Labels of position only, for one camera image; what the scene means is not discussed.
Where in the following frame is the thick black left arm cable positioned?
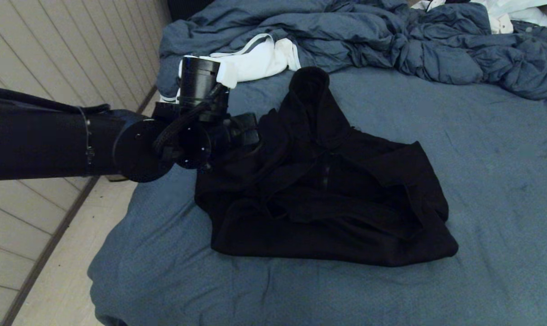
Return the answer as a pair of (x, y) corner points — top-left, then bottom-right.
(0, 84), (229, 157)

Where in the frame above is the white garment with grey stripe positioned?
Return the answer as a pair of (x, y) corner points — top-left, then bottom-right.
(159, 34), (301, 104)

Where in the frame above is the black zip hoodie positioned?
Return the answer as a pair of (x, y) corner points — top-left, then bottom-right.
(194, 67), (460, 267)

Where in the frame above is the white pillow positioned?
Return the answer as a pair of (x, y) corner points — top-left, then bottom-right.
(477, 0), (547, 27)

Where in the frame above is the blue bed sheet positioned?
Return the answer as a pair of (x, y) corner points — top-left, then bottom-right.
(87, 67), (547, 326)

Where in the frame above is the cream rumpled garment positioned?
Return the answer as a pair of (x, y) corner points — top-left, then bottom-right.
(412, 0), (514, 35)

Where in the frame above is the rumpled blue duvet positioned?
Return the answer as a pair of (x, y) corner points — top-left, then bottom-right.
(157, 0), (547, 101)

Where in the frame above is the black headboard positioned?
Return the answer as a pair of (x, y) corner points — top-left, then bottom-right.
(167, 0), (216, 22)

